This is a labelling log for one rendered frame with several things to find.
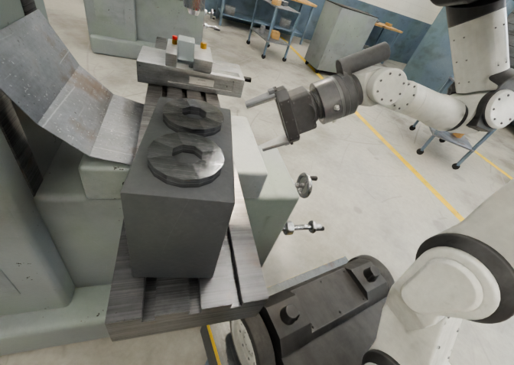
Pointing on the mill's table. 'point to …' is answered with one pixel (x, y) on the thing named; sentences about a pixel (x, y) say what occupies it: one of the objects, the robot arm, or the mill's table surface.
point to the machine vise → (156, 69)
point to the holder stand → (180, 190)
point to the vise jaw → (202, 60)
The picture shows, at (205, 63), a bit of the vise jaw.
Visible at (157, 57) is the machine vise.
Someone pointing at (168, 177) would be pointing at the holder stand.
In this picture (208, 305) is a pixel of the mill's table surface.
